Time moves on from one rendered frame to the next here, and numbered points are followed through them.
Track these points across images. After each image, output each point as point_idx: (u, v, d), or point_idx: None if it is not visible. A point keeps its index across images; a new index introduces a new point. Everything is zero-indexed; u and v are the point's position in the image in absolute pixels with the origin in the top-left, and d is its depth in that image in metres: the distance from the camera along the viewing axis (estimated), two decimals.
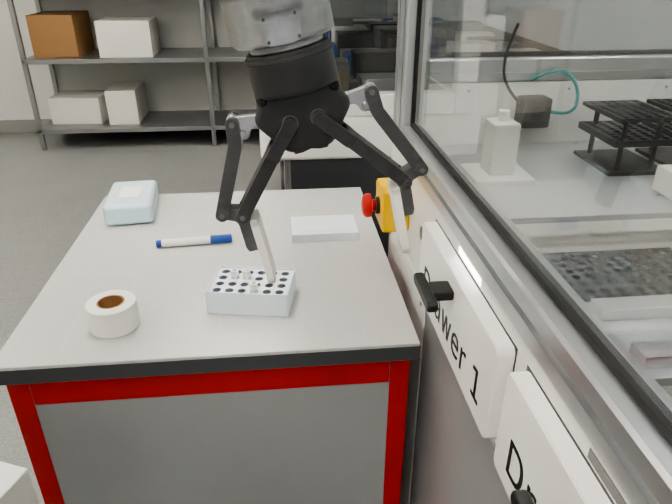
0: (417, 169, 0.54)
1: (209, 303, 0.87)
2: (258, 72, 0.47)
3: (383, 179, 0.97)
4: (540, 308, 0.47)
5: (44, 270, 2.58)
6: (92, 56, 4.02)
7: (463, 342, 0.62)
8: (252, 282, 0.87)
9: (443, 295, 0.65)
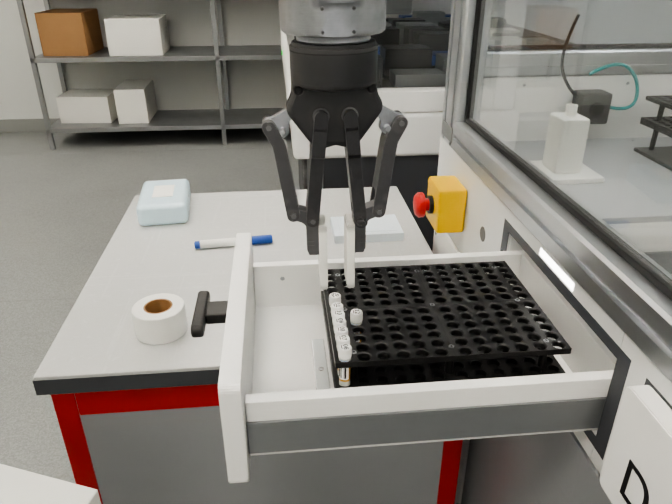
0: (376, 208, 0.55)
1: None
2: (303, 59, 0.47)
3: (436, 177, 0.93)
4: (669, 317, 0.43)
5: (58, 271, 2.54)
6: (101, 54, 3.98)
7: None
8: None
9: (217, 318, 0.58)
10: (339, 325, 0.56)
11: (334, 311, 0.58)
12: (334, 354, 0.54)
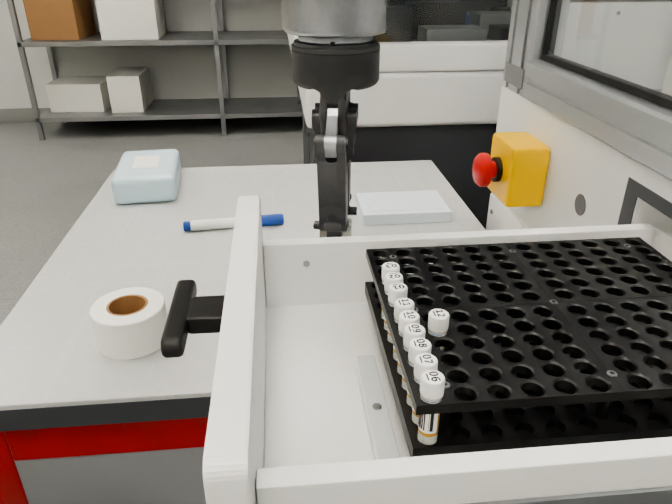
0: (349, 193, 0.59)
1: None
2: (365, 59, 0.47)
3: (504, 134, 0.70)
4: None
5: (40, 267, 2.30)
6: (93, 38, 3.74)
7: None
8: None
9: (206, 324, 0.35)
10: (414, 337, 0.33)
11: (402, 313, 0.35)
12: (411, 388, 0.30)
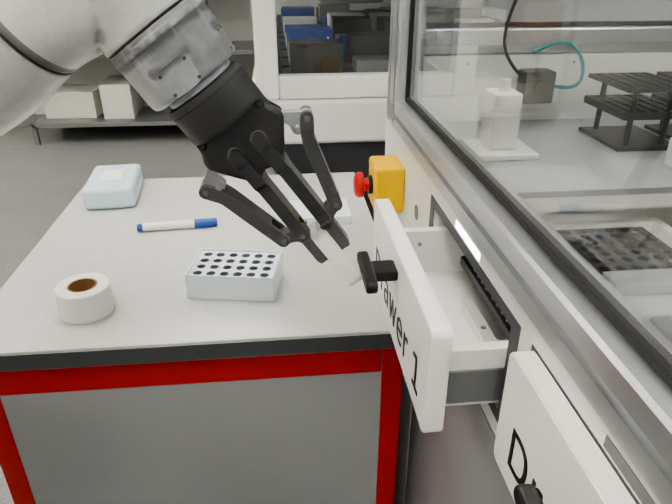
0: (332, 203, 0.55)
1: (189, 287, 0.82)
2: (182, 123, 0.48)
3: (376, 157, 0.91)
4: (547, 278, 0.41)
5: None
6: None
7: (405, 326, 0.56)
8: None
9: (386, 275, 0.58)
10: None
11: None
12: None
